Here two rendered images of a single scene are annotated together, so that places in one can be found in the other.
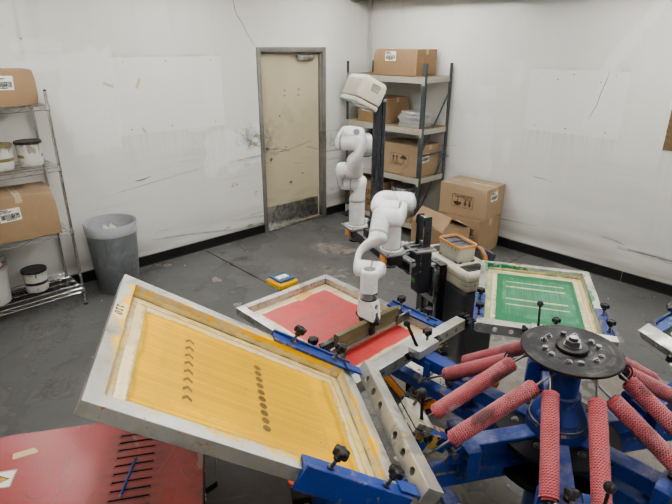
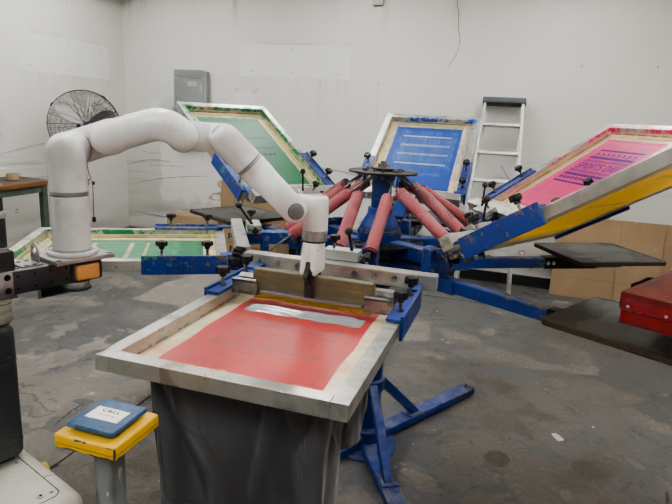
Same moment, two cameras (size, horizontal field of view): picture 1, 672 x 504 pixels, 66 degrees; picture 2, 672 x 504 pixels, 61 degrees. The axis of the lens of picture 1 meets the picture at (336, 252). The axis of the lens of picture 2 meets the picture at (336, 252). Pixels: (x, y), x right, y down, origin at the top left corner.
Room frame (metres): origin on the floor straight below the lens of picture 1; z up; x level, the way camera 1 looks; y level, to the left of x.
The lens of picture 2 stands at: (2.76, 1.33, 1.53)
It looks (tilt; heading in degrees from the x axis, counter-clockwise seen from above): 13 degrees down; 240
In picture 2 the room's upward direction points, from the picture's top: 3 degrees clockwise
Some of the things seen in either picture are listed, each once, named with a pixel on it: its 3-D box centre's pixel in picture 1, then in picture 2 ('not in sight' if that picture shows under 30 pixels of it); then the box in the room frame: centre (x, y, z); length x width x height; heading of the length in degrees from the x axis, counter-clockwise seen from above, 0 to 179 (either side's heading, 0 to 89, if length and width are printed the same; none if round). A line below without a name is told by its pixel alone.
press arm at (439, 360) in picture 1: (434, 362); not in sight; (1.73, -0.39, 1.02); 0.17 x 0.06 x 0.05; 43
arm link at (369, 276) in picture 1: (373, 276); (302, 211); (2.03, -0.16, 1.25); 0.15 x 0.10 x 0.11; 166
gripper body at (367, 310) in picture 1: (368, 306); (314, 254); (1.99, -0.14, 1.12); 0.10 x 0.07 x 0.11; 43
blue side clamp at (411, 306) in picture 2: not in sight; (404, 311); (1.78, 0.04, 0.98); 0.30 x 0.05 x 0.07; 43
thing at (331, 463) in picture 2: not in sight; (348, 427); (2.04, 0.19, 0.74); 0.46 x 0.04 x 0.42; 43
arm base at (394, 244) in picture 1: (394, 235); (68, 223); (2.64, -0.31, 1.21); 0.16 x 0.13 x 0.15; 113
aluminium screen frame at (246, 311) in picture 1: (336, 320); (286, 324); (2.14, 0.00, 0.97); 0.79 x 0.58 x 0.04; 43
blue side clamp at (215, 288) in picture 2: (413, 318); (234, 286); (2.16, -0.37, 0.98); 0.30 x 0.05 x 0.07; 43
